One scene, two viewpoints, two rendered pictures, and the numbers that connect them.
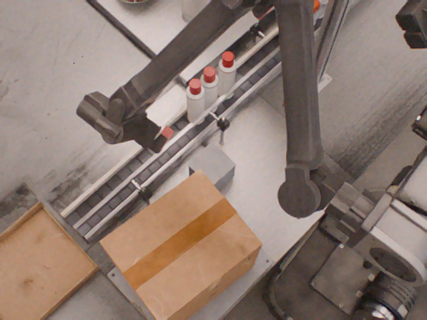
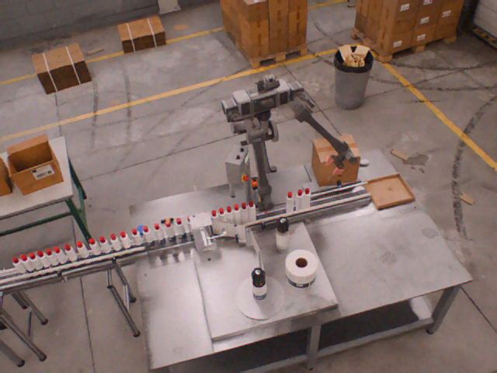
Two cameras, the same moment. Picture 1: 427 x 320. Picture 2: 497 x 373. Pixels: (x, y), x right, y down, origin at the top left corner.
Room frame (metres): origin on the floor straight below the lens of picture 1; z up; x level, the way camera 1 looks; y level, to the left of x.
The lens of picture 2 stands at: (2.73, 0.97, 3.46)
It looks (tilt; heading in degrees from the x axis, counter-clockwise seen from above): 47 degrees down; 216
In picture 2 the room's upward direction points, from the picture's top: 5 degrees counter-clockwise
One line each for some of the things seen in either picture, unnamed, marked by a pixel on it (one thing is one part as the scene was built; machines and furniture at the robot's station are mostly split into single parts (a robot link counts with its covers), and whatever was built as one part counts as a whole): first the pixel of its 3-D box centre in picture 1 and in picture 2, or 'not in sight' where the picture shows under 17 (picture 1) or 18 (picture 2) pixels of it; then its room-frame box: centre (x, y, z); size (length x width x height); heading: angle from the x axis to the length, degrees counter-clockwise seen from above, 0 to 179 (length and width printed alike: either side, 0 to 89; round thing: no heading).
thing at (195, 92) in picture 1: (195, 101); (307, 199); (0.77, 0.06, 0.98); 0.05 x 0.05 x 0.20
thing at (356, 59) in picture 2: not in sight; (355, 62); (-1.74, -0.60, 0.50); 0.42 x 0.41 x 0.28; 143
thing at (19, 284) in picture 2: not in sight; (81, 296); (2.05, -1.14, 0.47); 1.17 x 0.38 x 0.94; 137
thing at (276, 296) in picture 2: not in sight; (259, 296); (1.56, 0.14, 0.89); 0.31 x 0.31 x 0.01
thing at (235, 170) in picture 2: not in sight; (238, 165); (1.04, -0.31, 1.38); 0.17 x 0.10 x 0.19; 12
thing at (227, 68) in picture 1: (226, 75); (290, 203); (0.86, -0.03, 0.98); 0.05 x 0.05 x 0.20
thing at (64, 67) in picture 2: not in sight; (62, 67); (-0.36, -4.21, 0.16); 0.65 x 0.54 x 0.32; 147
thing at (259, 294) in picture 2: not in sight; (258, 284); (1.56, 0.14, 1.04); 0.09 x 0.09 x 0.29
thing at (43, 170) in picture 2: not in sight; (32, 161); (1.49, -2.08, 0.97); 0.51 x 0.39 x 0.37; 58
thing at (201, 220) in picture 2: not in sight; (200, 220); (1.40, -0.40, 1.14); 0.14 x 0.11 x 0.01; 137
